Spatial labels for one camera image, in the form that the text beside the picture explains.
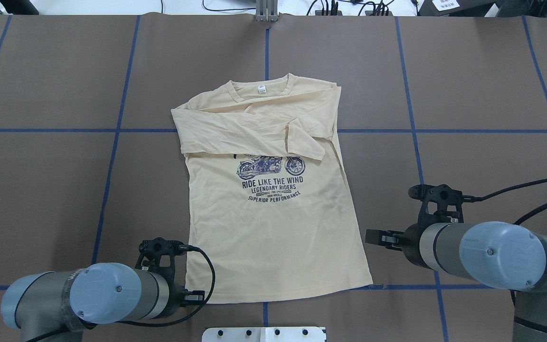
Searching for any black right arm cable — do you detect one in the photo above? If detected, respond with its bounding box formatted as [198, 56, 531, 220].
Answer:
[463, 176, 547, 228]

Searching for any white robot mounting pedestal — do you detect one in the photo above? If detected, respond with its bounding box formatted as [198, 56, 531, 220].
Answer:
[201, 326, 327, 342]

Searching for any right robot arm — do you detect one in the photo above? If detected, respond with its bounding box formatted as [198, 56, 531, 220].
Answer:
[365, 221, 547, 342]

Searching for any cream long-sleeve graphic shirt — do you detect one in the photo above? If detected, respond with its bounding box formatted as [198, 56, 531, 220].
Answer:
[171, 74, 373, 304]

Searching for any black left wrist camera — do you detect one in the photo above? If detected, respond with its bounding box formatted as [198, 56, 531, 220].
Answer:
[134, 237, 200, 282]

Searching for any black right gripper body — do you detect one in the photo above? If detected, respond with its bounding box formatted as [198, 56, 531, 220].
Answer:
[399, 223, 428, 269]

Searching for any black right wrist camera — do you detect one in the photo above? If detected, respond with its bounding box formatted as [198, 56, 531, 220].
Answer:
[406, 184, 482, 232]

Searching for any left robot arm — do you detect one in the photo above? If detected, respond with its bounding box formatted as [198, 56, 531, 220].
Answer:
[0, 263, 206, 342]

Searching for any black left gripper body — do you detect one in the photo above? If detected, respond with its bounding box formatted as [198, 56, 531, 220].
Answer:
[161, 281, 187, 318]

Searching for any aluminium frame post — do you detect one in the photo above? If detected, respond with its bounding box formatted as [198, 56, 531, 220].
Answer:
[255, 0, 279, 22]

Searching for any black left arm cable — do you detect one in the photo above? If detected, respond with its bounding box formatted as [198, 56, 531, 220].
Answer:
[27, 246, 216, 342]

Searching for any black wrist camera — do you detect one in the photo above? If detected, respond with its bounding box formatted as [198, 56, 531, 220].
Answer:
[134, 237, 200, 282]
[406, 184, 482, 232]

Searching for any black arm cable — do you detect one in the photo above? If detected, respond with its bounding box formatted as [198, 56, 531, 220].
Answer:
[27, 246, 216, 342]
[463, 176, 547, 228]

